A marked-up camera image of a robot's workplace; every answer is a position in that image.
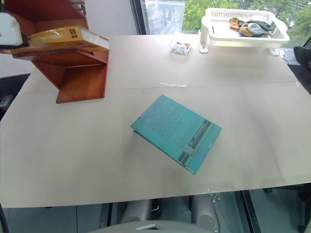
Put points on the yellow thick book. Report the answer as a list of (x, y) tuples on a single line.
[(60, 36)]

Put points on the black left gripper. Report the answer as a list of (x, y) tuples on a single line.
[(25, 41)]

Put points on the dark grey sock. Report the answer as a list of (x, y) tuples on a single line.
[(263, 25)]

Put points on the silver right robot leg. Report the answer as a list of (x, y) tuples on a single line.
[(205, 211)]

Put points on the black table frame leg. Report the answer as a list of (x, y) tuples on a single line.
[(250, 211)]

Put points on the silver robot leg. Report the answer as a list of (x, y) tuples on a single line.
[(136, 211), (205, 211)]

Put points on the light grey blue sock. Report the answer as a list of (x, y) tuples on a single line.
[(255, 28)]

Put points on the tan orange sock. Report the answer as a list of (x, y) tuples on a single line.
[(244, 30)]

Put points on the reddish-brown wooden bookshelf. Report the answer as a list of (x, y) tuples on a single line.
[(82, 82)]

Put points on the small black device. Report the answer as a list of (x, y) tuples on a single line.
[(6, 102)]

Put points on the grey robot torso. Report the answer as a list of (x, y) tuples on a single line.
[(155, 227)]

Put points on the teal book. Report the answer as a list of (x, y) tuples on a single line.
[(175, 132)]

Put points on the white plastic basket rack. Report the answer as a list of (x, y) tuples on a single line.
[(218, 34)]

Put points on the brown cloth sock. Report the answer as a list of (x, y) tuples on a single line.
[(234, 23)]

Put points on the clear packet colourful items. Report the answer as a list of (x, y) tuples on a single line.
[(180, 47)]

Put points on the black chair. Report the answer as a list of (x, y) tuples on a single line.
[(302, 57)]

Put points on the silver left robot leg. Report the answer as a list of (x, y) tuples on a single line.
[(136, 211)]

